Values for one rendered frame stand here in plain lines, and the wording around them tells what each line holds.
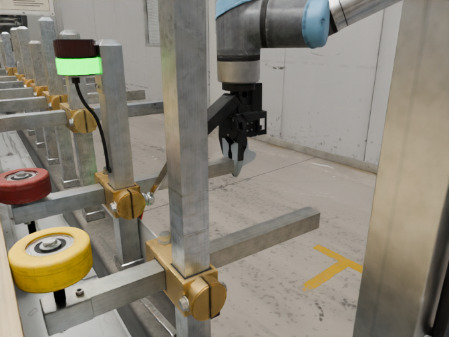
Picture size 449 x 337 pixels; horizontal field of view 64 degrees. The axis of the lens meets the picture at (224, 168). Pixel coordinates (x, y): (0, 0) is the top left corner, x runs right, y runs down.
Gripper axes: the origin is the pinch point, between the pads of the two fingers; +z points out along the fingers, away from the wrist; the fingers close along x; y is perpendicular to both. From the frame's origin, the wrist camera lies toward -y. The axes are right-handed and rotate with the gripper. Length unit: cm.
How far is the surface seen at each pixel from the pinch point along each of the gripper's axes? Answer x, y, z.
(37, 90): 67, -29, -14
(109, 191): -5.2, -29.2, -5.0
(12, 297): -32, -46, -9
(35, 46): 69, -27, -27
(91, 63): -6.7, -29.4, -26.2
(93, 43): -6.3, -28.7, -29.1
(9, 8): 247, -15, -49
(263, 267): 57, 59, 85
